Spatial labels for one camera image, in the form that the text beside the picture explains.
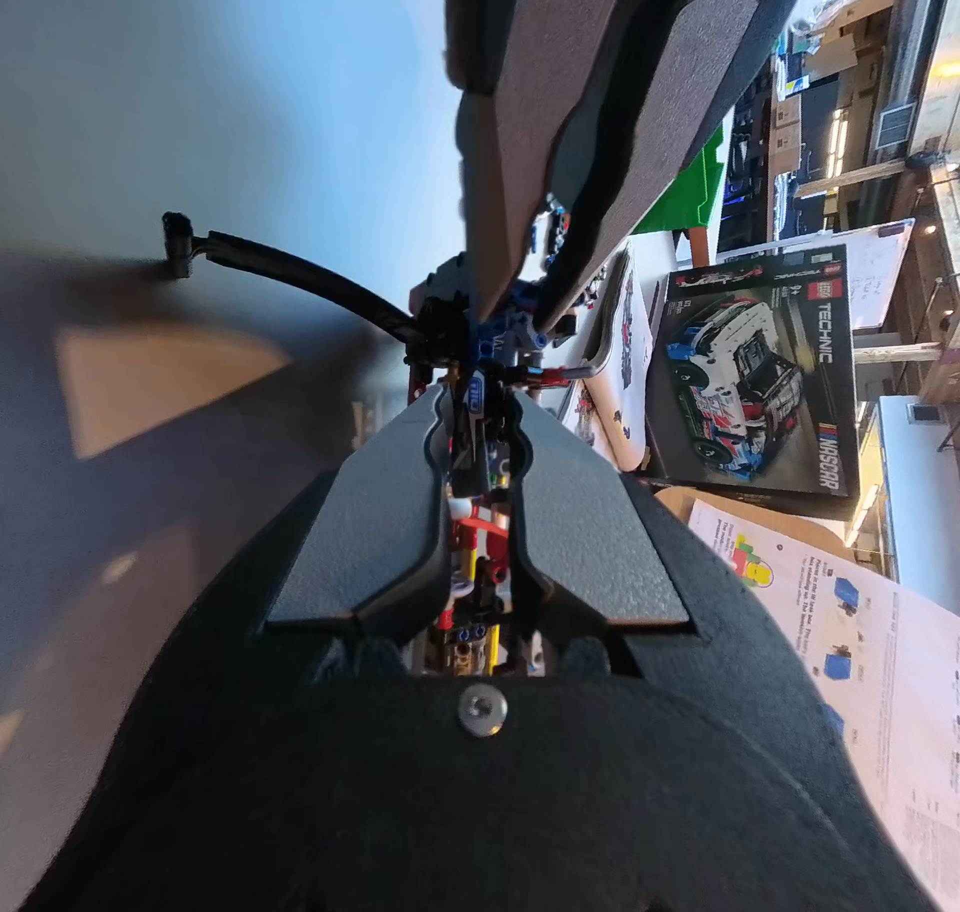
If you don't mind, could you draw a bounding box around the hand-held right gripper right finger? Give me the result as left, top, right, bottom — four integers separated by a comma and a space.
508, 390, 693, 629

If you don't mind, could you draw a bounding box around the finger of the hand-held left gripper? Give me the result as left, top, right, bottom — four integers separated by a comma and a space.
456, 0, 630, 324
534, 0, 768, 334

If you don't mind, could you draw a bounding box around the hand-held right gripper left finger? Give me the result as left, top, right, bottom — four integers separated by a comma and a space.
264, 383, 453, 626

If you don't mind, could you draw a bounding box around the toy car chassis model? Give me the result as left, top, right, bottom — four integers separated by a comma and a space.
407, 252, 595, 679

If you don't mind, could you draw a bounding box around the black flexible toy rod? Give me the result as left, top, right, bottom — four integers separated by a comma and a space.
159, 210, 426, 348

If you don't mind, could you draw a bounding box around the green plastic bin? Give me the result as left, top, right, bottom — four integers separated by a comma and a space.
628, 118, 735, 238

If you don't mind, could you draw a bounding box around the pile of loose toy bricks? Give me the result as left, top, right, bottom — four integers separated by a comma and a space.
527, 193, 610, 309

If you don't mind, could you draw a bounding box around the open instruction booklet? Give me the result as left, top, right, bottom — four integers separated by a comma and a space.
558, 243, 663, 472

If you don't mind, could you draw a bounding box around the black toy set box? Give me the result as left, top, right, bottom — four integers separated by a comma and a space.
643, 243, 861, 502

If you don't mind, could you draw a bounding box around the white board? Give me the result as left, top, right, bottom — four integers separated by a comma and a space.
714, 216, 918, 333

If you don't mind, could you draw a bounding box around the printed instruction sheet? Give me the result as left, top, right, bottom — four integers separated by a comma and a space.
684, 498, 960, 912

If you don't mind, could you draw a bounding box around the white background table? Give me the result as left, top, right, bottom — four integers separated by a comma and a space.
876, 394, 960, 594

